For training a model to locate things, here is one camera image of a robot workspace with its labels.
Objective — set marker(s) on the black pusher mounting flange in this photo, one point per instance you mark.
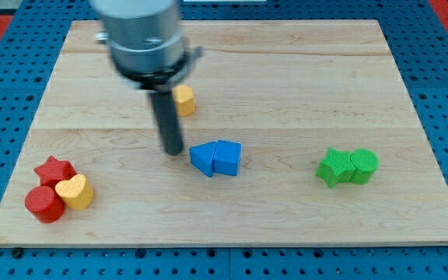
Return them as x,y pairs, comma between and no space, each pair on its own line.
164,79

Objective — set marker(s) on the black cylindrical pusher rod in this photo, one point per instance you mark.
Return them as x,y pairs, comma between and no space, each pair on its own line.
165,113

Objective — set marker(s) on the yellow hexagon block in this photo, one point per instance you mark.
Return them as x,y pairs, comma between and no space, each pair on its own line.
184,100

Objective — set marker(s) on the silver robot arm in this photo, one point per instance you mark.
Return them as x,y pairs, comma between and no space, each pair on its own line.
149,49

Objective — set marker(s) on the wooden board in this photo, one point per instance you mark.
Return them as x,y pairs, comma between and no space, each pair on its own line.
287,91

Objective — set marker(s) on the blue triangle block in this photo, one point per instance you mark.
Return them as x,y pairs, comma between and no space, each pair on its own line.
201,157

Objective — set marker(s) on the yellow heart block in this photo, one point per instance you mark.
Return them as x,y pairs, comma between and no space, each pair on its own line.
76,192

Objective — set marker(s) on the red star block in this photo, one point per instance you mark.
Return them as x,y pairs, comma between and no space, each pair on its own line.
53,171

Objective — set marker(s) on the red cylinder block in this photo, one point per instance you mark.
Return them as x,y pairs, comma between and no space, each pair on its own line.
44,204

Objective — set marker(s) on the green star block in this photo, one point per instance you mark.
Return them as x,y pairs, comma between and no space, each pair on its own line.
336,167

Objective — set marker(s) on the green cylinder block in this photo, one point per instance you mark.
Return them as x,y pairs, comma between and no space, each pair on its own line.
366,163

